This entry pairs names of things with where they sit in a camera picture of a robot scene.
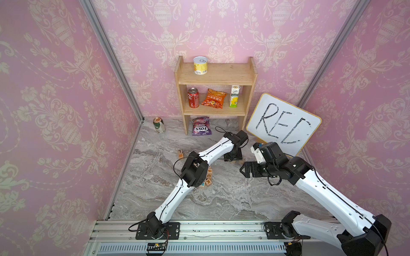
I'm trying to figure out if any white board yellow rim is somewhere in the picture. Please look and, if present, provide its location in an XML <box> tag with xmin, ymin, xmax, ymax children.
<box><xmin>246</xmin><ymin>93</ymin><xmax>322</xmax><ymax>156</ymax></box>

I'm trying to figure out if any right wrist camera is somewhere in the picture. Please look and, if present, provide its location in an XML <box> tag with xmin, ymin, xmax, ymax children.
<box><xmin>250</xmin><ymin>143</ymin><xmax>265</xmax><ymax>164</ymax></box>

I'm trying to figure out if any red soda can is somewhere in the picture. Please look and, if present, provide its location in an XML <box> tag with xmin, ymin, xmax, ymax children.
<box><xmin>188</xmin><ymin>87</ymin><xmax>199</xmax><ymax>108</ymax></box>

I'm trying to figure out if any wooden block letter B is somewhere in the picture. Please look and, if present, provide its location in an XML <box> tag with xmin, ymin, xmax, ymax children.
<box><xmin>177</xmin><ymin>149</ymin><xmax>184</xmax><ymax>159</ymax></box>

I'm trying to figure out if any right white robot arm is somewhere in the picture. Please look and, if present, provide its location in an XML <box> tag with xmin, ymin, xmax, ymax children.
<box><xmin>240</xmin><ymin>143</ymin><xmax>391</xmax><ymax>256</ymax></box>

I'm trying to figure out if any orange snack bag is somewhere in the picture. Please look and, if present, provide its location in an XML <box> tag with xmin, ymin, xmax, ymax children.
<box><xmin>201</xmin><ymin>89</ymin><xmax>227</xmax><ymax>109</ymax></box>

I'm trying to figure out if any green white can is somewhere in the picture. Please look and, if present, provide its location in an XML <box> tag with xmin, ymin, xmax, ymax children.
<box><xmin>153</xmin><ymin>117</ymin><xmax>165</xmax><ymax>133</ymax></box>

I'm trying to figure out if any wooden block letter K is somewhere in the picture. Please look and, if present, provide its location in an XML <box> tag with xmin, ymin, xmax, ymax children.
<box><xmin>205</xmin><ymin>179</ymin><xmax>212</xmax><ymax>187</ymax></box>

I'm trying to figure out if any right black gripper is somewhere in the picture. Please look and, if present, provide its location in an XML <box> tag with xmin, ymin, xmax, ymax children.
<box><xmin>239</xmin><ymin>161</ymin><xmax>279</xmax><ymax>178</ymax></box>

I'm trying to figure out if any purple snack bag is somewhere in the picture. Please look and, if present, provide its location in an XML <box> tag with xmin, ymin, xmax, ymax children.
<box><xmin>192</xmin><ymin>117</ymin><xmax>212</xmax><ymax>136</ymax></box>

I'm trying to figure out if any wooden shelf unit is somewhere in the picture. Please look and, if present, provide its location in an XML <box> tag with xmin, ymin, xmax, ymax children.
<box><xmin>174</xmin><ymin>56</ymin><xmax>258</xmax><ymax>134</ymax></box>

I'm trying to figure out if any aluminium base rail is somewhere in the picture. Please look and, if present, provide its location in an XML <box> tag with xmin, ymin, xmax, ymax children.
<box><xmin>84</xmin><ymin>220</ymin><xmax>344</xmax><ymax>256</ymax></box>

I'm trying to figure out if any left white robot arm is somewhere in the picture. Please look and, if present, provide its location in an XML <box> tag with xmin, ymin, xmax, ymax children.
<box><xmin>145</xmin><ymin>130</ymin><xmax>248</xmax><ymax>239</ymax></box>

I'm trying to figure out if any yellow cup can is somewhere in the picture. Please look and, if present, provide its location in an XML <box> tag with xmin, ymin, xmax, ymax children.
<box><xmin>193</xmin><ymin>56</ymin><xmax>208</xmax><ymax>75</ymax></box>

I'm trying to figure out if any yellow green drink carton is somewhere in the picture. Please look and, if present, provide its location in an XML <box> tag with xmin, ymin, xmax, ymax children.
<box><xmin>230</xmin><ymin>85</ymin><xmax>240</xmax><ymax>108</ymax></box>

